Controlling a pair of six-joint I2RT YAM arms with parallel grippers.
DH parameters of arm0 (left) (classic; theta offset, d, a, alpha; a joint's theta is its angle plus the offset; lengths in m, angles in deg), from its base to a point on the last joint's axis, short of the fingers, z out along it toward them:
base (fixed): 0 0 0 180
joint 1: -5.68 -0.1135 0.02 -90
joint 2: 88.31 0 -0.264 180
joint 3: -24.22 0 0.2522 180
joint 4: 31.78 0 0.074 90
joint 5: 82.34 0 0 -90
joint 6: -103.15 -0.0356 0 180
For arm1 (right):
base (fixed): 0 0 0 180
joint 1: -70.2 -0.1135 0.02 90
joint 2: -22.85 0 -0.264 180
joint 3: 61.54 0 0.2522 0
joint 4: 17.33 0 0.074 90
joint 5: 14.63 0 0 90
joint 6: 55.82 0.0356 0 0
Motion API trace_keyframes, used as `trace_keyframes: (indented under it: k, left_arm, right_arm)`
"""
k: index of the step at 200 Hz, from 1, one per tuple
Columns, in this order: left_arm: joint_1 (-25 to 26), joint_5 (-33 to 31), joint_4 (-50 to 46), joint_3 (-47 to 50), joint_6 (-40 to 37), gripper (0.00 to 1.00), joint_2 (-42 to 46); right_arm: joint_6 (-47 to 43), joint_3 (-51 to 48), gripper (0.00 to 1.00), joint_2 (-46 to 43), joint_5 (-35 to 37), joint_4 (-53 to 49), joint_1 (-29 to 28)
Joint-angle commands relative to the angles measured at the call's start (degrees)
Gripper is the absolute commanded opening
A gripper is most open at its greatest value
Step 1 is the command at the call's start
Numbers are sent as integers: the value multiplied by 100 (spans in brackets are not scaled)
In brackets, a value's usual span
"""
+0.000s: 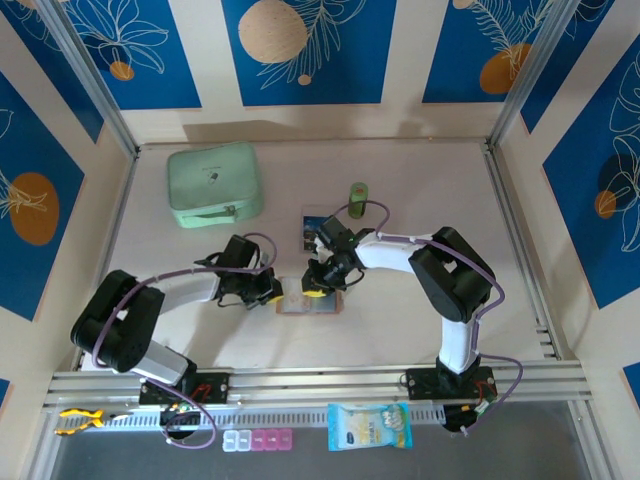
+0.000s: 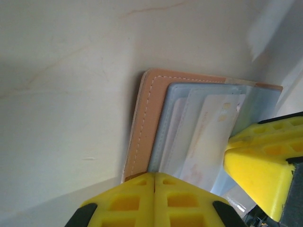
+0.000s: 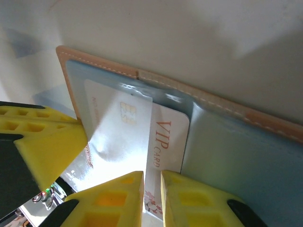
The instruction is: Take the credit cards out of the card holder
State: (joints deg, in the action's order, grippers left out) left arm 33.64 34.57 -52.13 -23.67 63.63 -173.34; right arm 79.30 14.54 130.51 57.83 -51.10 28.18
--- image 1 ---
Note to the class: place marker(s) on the blue printed card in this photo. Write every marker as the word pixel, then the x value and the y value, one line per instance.
pixel 311 223

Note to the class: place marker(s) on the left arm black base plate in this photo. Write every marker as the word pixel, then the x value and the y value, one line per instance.
pixel 220 387

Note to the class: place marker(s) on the pink leather card holder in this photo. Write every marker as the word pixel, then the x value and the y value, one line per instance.
pixel 342 301

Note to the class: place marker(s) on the aluminium front frame rail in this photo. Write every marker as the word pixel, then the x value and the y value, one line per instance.
pixel 310 380

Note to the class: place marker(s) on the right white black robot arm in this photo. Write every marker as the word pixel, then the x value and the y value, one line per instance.
pixel 450 285

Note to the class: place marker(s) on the blue wet wipes pack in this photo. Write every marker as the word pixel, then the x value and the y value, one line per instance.
pixel 370 427

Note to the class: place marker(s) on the white pink pill organizer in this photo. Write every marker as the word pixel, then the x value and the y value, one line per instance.
pixel 257 441

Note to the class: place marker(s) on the white card pink print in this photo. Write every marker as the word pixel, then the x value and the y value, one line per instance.
pixel 292 297

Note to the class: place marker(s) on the aluminium frame post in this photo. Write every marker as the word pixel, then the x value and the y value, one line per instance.
pixel 530 70
pixel 90 75

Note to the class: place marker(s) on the mint green zip pouch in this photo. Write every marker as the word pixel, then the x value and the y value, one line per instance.
pixel 215 175

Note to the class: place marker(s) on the dark blue photo card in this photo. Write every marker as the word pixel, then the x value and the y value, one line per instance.
pixel 309 241

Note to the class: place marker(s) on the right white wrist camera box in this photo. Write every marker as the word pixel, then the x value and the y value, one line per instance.
pixel 322 250

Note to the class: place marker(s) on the yellow black pliers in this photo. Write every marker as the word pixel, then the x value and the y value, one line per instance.
pixel 80 420

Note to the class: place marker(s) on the black controller module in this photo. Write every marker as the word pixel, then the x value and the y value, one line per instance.
pixel 175 417
pixel 452 420

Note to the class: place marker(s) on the green cylindrical bottle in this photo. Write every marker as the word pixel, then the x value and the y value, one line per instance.
pixel 357 192

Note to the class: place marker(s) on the steel blue card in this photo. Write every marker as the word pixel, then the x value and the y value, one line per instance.
pixel 327 304

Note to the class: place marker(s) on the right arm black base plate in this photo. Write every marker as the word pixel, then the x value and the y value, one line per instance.
pixel 420 385

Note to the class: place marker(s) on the aluminium table side rail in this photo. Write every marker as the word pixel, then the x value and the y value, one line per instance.
pixel 502 190

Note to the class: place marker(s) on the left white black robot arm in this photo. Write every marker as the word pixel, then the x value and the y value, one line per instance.
pixel 115 325

